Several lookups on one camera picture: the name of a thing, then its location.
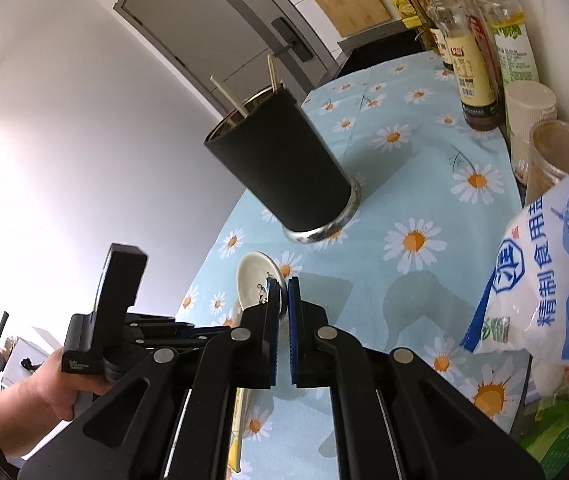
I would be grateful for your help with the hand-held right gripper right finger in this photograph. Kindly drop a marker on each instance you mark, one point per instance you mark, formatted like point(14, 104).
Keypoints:
point(293, 330)

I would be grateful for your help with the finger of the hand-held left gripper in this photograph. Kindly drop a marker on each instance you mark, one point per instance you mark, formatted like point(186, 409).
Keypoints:
point(179, 342)
point(164, 324)

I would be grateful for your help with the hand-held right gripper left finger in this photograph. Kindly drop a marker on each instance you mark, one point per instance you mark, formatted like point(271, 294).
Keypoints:
point(274, 330)

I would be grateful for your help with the white spoon with cartoon print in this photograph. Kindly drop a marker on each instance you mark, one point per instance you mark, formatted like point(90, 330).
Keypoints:
point(257, 280)

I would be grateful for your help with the black utensil holder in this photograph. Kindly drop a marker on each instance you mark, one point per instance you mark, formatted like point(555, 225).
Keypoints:
point(279, 170)

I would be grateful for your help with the bunch of wooden chopsticks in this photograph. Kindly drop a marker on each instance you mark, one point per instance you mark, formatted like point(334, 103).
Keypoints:
point(229, 96)

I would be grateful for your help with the person's left forearm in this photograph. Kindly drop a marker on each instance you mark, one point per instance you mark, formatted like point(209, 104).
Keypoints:
point(14, 410)

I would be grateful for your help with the person's left hand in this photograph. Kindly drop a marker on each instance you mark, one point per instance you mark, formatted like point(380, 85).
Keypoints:
point(57, 380)

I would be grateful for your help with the white box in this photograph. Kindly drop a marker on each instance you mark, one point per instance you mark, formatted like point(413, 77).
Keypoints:
point(24, 355)

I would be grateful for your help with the daisy print tablecloth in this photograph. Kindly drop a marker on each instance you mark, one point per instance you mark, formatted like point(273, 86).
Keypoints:
point(414, 175)

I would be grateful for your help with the blue and white salt bag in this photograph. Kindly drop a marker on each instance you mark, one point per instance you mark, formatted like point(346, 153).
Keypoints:
point(549, 285)

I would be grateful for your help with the grey door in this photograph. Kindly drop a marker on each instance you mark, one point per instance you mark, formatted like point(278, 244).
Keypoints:
point(204, 10)

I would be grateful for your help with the green sugar bag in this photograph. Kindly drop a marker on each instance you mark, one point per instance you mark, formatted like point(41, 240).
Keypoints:
point(564, 450)

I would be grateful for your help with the steel sink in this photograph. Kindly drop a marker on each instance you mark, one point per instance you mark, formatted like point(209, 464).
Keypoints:
point(379, 45)

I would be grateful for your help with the orange cap soy sauce bottle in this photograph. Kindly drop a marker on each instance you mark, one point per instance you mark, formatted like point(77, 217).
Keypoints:
point(474, 75)

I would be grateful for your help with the brown powder jar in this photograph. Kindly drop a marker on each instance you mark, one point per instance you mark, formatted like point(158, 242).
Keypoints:
point(556, 160)

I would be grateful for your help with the white lidded jar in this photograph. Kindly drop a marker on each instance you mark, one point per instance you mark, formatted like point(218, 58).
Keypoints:
point(529, 115)

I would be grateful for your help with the large red label sauce bottle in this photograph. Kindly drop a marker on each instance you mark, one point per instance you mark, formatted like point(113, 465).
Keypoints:
point(439, 45)

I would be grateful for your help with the yellow plastic jug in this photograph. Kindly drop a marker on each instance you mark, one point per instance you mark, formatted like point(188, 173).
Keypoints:
point(407, 5)

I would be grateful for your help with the green label oil bottle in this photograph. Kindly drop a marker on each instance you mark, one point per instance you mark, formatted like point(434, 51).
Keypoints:
point(511, 55)

